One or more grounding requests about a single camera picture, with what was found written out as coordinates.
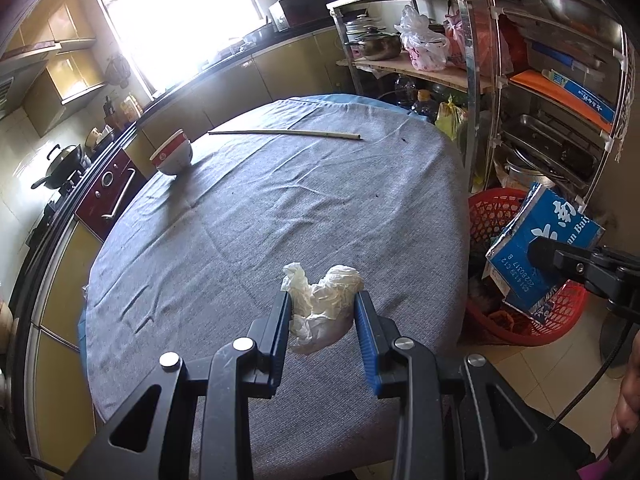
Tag grey tablecloth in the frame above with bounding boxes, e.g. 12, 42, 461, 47
80, 97, 471, 480

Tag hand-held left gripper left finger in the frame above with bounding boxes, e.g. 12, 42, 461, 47
65, 290, 293, 480

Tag steel rack with wooden shelf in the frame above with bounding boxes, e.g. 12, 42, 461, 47
327, 0, 496, 196

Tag yellow plastic bag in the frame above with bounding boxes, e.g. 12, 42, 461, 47
435, 102, 468, 141

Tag black wok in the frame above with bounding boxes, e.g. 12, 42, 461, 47
31, 144, 83, 191

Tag range hood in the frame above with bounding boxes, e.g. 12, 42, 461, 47
0, 42, 63, 118

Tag window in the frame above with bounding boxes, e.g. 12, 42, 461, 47
90, 0, 266, 96

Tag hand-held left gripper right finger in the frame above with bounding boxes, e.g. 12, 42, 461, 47
354, 290, 596, 480

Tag red plastic bag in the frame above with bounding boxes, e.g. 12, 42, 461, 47
475, 10, 528, 76

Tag blue under cloth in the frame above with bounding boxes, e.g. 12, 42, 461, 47
295, 92, 431, 121

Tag white tissue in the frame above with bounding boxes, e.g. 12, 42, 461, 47
280, 262, 365, 356

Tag wooden chopstick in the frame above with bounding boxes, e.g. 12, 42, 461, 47
207, 129, 362, 142

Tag white plastic bag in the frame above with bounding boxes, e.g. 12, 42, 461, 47
395, 5, 451, 72

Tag black cable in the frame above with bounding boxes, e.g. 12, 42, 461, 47
547, 327, 640, 431

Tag steel wire rack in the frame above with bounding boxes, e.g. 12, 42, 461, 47
480, 0, 631, 211

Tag large steel pot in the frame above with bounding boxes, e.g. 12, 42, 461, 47
505, 160, 551, 191

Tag blue carton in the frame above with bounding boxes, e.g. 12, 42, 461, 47
484, 182, 606, 325

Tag microwave oven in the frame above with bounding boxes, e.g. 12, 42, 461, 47
269, 0, 341, 31

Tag red and white bowl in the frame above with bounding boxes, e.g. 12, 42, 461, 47
149, 129, 193, 177

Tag red plastic mesh basket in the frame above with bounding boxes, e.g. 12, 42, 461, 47
467, 187, 590, 347

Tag steel cooking pot with lid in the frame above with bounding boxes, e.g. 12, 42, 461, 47
345, 27, 403, 61

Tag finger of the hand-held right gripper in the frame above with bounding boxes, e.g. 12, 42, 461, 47
527, 236, 608, 286

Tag group of condiment bottles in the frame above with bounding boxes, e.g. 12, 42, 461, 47
102, 92, 141, 128

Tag steel tray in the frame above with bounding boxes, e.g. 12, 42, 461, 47
515, 114, 601, 181

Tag person's right forearm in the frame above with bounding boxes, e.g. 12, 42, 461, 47
611, 360, 640, 441

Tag orange and blue flat box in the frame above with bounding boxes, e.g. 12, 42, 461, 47
510, 67, 618, 133

